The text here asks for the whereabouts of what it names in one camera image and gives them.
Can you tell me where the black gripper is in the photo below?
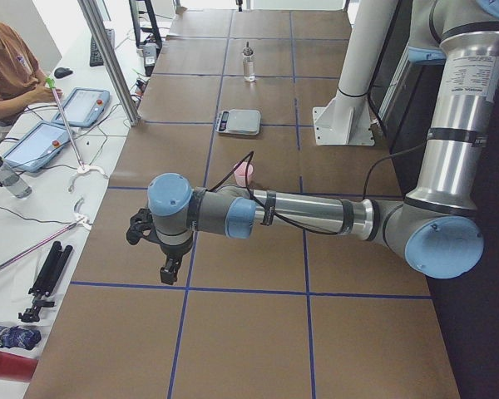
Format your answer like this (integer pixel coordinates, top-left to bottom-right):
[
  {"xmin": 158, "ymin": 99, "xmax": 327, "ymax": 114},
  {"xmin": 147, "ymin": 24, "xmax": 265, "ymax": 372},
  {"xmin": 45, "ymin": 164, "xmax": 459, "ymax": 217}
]
[{"xmin": 159, "ymin": 230, "xmax": 193, "ymax": 284}]

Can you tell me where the pink plastic cup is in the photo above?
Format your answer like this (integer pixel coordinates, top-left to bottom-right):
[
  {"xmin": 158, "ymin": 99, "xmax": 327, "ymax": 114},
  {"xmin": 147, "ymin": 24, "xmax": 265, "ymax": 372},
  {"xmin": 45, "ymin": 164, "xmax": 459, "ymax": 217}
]
[{"xmin": 234, "ymin": 162, "xmax": 254, "ymax": 187}]

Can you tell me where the glass sauce bottle metal spout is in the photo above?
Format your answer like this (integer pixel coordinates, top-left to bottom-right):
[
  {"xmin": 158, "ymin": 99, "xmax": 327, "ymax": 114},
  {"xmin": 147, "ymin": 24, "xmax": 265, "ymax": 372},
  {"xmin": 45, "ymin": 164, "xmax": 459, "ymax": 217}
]
[{"xmin": 242, "ymin": 42, "xmax": 255, "ymax": 82}]

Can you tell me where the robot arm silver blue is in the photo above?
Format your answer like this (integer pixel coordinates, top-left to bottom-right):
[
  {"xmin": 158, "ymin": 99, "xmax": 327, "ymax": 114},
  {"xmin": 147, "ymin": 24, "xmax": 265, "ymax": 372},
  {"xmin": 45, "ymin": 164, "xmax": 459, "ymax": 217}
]
[{"xmin": 126, "ymin": 1, "xmax": 499, "ymax": 284}]

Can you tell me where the silver digital kitchen scale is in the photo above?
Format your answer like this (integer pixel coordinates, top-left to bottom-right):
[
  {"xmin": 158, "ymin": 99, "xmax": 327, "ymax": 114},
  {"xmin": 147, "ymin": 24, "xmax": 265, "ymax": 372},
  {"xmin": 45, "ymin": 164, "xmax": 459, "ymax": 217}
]
[{"xmin": 215, "ymin": 109, "xmax": 261, "ymax": 136}]

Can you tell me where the grabber stick white claw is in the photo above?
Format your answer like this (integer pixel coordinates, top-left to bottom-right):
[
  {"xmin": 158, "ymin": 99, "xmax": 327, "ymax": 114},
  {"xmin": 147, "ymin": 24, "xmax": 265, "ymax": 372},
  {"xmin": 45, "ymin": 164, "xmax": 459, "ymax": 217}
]
[{"xmin": 0, "ymin": 196, "xmax": 91, "ymax": 271}]

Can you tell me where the black folded tripod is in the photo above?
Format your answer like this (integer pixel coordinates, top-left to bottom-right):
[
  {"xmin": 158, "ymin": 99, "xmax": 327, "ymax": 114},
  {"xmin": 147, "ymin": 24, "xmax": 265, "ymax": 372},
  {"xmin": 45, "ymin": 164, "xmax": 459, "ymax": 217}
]
[{"xmin": 18, "ymin": 241, "xmax": 73, "ymax": 323}]

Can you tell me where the blue folded umbrella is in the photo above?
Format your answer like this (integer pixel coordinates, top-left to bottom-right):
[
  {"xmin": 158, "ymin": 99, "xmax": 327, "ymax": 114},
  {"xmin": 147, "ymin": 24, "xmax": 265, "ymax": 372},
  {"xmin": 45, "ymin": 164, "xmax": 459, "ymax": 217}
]
[{"xmin": 0, "ymin": 325, "xmax": 42, "ymax": 350}]

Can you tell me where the near teach pendant tablet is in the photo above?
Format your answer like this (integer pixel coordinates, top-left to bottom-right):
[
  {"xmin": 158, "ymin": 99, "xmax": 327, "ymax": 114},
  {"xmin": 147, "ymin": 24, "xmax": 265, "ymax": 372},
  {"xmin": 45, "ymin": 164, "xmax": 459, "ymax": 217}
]
[{"xmin": 2, "ymin": 121, "xmax": 69, "ymax": 173}]

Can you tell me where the teach pendant tablet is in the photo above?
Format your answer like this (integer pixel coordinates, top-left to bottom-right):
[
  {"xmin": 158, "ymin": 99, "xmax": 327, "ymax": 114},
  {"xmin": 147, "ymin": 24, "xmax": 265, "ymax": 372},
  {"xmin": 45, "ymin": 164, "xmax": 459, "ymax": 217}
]
[
  {"xmin": 2, "ymin": 121, "xmax": 69, "ymax": 173},
  {"xmin": 60, "ymin": 87, "xmax": 111, "ymax": 128}
]

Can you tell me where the far teach pendant tablet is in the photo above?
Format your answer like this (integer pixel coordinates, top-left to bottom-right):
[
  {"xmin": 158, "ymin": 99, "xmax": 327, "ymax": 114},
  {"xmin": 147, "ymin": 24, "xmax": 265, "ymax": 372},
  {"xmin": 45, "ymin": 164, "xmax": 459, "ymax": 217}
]
[{"xmin": 60, "ymin": 87, "xmax": 111, "ymax": 128}]

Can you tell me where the red cylinder bottle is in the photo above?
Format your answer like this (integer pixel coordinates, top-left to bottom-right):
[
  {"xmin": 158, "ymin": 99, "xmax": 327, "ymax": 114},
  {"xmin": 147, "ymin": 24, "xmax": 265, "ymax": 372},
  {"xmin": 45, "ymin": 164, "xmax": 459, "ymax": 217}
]
[{"xmin": 0, "ymin": 351, "xmax": 38, "ymax": 382}]

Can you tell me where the clear water bottle black cap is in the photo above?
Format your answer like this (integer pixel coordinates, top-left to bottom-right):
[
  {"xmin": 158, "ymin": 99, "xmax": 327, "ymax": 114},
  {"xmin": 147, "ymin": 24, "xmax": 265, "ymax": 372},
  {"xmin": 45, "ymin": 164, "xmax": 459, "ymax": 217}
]
[{"xmin": 0, "ymin": 156, "xmax": 32, "ymax": 199}]

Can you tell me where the small white device box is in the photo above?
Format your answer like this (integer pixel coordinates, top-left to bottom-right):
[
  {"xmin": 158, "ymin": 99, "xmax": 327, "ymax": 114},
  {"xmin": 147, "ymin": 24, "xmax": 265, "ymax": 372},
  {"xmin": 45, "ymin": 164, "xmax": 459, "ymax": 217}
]
[{"xmin": 141, "ymin": 42, "xmax": 157, "ymax": 67}]

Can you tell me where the black keyboard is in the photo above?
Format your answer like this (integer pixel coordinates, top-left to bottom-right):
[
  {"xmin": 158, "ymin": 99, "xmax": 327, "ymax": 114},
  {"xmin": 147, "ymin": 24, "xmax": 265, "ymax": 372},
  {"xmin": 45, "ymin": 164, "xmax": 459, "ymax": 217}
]
[{"xmin": 89, "ymin": 37, "xmax": 104, "ymax": 67}]

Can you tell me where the black computer mouse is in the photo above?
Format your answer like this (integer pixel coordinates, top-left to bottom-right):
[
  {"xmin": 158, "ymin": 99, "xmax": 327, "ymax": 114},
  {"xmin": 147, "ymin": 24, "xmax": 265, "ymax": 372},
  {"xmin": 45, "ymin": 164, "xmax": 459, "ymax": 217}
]
[{"xmin": 53, "ymin": 66, "xmax": 73, "ymax": 79}]

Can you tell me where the person in brown shirt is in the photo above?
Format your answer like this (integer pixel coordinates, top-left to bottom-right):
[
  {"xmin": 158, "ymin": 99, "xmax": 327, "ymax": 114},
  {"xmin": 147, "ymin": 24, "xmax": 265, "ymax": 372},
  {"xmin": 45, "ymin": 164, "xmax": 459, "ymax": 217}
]
[{"xmin": 0, "ymin": 22, "xmax": 54, "ymax": 125}]

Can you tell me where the black cabinet screen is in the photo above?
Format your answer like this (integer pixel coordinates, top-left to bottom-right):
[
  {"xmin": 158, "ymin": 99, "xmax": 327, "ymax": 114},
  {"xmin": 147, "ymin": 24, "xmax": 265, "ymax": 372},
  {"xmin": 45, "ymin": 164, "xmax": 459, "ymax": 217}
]
[{"xmin": 363, "ymin": 1, "xmax": 442, "ymax": 198}]

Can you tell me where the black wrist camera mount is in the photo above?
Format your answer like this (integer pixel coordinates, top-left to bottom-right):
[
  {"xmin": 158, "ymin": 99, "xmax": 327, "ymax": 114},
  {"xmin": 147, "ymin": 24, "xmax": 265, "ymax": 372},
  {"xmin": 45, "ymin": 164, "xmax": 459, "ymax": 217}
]
[{"xmin": 126, "ymin": 208, "xmax": 160, "ymax": 245}]

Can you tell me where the grabber stick green handle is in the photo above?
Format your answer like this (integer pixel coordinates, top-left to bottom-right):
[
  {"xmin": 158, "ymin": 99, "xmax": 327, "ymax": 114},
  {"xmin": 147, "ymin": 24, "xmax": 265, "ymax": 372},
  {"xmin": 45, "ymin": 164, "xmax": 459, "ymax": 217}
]
[{"xmin": 46, "ymin": 77, "xmax": 109, "ymax": 193}]

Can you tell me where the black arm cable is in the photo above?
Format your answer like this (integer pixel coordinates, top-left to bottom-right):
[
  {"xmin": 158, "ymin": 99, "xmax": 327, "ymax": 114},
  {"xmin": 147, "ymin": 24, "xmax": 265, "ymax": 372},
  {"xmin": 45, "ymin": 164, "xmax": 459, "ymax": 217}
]
[{"xmin": 207, "ymin": 140, "xmax": 427, "ymax": 236}]

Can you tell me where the aluminium frame post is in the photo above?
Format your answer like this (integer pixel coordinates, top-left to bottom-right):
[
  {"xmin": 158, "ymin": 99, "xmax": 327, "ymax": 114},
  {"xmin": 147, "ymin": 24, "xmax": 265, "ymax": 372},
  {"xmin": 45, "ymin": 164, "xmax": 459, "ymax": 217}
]
[{"xmin": 78, "ymin": 0, "xmax": 140, "ymax": 126}]

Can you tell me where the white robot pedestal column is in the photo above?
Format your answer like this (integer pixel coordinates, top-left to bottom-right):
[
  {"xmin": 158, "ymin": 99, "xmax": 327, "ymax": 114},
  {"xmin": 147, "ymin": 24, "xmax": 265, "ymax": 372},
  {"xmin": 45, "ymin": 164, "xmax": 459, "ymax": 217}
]
[{"xmin": 313, "ymin": 0, "xmax": 398, "ymax": 146}]

